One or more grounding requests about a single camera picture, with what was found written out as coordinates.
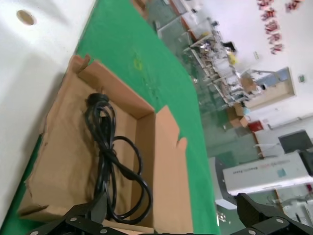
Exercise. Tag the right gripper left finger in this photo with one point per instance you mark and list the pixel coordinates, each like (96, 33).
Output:
(80, 218)

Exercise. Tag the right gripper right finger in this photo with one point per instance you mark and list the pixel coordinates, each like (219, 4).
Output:
(256, 218)

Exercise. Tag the cardboard box with torn corner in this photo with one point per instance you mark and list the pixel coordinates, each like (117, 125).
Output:
(61, 147)

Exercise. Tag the red box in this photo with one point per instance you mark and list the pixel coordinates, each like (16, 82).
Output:
(255, 126)

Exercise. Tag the open cardboard box on floor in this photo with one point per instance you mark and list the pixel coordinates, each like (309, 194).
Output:
(242, 121)

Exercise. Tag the cardboard box on rack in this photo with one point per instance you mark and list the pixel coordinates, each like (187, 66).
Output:
(248, 83)

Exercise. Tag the small plain cardboard box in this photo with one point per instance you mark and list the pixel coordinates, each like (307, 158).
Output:
(140, 6)

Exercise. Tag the white mobile robot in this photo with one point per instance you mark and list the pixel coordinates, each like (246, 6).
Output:
(256, 173)

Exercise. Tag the black panel on stand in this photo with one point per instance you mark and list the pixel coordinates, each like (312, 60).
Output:
(296, 142)

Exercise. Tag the beige door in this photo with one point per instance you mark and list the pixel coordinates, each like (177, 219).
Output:
(281, 90)

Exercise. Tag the white humanoid robot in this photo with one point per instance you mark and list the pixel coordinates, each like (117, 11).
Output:
(262, 86)

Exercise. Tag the green exit sign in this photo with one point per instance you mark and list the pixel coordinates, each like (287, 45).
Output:
(302, 78)

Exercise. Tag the yellow bag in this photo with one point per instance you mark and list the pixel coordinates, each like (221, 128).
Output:
(232, 58)

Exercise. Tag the cluttered workbench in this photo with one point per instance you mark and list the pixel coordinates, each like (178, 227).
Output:
(212, 56)

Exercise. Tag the transparent panel barrier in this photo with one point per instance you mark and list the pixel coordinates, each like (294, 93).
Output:
(171, 31)

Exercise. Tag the round cardboard disc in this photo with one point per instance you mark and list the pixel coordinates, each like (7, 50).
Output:
(26, 17)

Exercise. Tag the white wall switch panel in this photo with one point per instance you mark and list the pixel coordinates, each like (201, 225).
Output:
(257, 55)

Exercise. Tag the red wall lettering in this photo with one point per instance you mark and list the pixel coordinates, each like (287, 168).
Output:
(271, 29)

